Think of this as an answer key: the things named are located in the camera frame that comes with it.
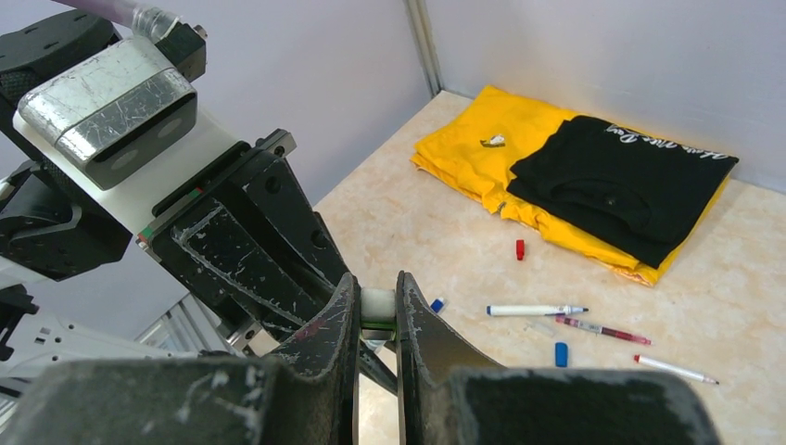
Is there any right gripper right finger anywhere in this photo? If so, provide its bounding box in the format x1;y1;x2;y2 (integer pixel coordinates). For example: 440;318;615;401
396;271;503;444

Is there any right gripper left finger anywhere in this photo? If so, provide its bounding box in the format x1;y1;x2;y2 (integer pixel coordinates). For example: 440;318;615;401
270;273;361;444

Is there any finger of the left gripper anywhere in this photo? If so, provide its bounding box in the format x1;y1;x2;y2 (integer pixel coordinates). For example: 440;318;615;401
150;196;335;342
239;129;400;394

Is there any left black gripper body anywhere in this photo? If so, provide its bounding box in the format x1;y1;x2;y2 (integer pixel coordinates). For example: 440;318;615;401
0;8;210;284

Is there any green black pen cap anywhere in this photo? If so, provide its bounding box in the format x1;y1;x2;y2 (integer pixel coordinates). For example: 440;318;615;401
361;287;397;341

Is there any large white blue marker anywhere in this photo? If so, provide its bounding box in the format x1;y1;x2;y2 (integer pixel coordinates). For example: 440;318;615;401
486;305;590;317

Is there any blue cylindrical cap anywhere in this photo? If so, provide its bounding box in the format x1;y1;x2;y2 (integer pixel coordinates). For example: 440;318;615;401
554;342;569;368

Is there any blue white pen cap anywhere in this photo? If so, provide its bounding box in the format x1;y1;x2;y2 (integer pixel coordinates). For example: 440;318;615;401
430;298;446;314

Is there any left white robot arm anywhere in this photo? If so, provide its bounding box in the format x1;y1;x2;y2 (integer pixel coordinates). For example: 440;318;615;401
1;1;348;380

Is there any clear pen cap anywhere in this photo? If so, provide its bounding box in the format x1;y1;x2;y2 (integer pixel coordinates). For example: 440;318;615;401
527;321;555;337

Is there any red pen cap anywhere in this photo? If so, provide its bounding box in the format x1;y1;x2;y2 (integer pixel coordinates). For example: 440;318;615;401
515;239;526;261

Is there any red gel pen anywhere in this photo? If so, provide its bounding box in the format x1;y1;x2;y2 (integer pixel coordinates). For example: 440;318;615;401
555;315;652;346

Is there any white red-tipped pen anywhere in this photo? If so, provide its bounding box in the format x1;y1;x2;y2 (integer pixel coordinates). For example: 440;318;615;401
633;354;720;386

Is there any yellow folded shirt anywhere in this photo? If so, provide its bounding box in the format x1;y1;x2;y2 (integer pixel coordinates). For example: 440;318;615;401
412;86;730;286

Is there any black folded shirt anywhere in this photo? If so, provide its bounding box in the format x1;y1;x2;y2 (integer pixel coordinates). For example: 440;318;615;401
507;115;739;268

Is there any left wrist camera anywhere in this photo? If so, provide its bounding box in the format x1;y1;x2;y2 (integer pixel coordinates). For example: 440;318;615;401
13;36;241;235

